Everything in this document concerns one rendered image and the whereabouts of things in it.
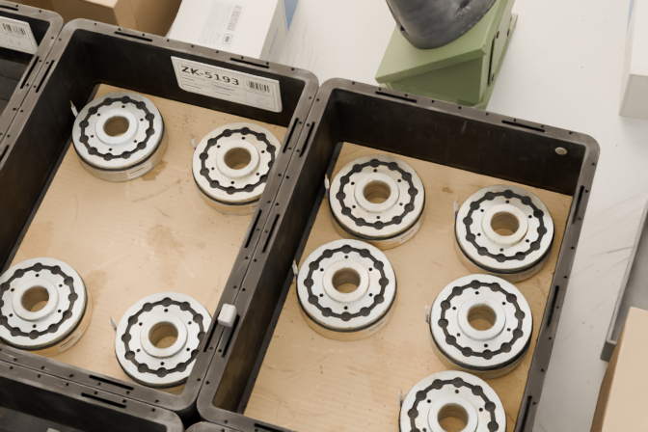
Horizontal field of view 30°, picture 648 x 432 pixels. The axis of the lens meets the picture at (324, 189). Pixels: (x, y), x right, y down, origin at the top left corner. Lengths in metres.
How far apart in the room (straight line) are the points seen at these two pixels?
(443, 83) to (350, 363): 0.41
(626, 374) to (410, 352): 0.22
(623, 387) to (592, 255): 0.32
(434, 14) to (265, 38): 0.22
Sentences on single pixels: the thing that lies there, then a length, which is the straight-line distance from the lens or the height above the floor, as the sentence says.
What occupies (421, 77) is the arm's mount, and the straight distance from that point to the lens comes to 1.49.
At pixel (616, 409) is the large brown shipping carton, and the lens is 1.16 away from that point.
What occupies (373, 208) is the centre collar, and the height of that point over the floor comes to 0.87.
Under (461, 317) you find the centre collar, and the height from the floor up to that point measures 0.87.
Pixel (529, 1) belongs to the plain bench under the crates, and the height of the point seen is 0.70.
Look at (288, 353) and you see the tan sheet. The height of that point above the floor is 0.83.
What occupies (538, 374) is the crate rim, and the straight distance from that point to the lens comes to 1.13.
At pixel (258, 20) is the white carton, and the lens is 1.53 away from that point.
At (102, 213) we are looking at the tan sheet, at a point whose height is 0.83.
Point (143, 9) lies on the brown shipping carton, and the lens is 1.56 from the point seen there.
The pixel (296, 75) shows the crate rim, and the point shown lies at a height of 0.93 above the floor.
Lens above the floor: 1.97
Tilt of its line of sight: 59 degrees down
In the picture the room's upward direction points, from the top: 6 degrees counter-clockwise
